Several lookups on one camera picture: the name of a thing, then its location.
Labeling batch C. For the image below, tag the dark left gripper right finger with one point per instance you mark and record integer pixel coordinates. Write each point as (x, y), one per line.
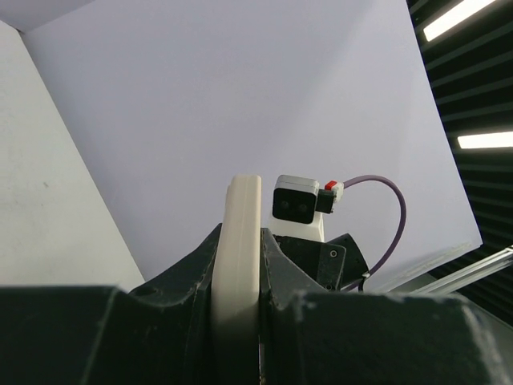
(328, 338)

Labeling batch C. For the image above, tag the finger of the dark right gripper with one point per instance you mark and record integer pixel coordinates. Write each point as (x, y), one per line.
(177, 283)

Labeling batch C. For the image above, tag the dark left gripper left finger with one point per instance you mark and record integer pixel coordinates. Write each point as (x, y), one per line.
(101, 335)

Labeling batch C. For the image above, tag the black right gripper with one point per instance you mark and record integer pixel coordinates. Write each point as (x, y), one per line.
(293, 269)

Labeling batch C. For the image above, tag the beige phone case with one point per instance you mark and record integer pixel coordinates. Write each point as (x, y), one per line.
(235, 287)

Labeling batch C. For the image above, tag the ceiling light strip lower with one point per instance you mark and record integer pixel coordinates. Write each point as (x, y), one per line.
(486, 140)

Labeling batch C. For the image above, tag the ceiling light strip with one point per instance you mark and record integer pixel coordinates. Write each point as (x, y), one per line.
(454, 16)
(486, 140)

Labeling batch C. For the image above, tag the ceiling light strip upper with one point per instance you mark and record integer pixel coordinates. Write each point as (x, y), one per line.
(454, 16)

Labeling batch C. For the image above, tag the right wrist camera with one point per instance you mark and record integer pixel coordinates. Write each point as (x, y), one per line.
(299, 205)

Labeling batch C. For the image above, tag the aluminium table edge rail right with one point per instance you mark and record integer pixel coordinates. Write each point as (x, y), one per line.
(460, 278)

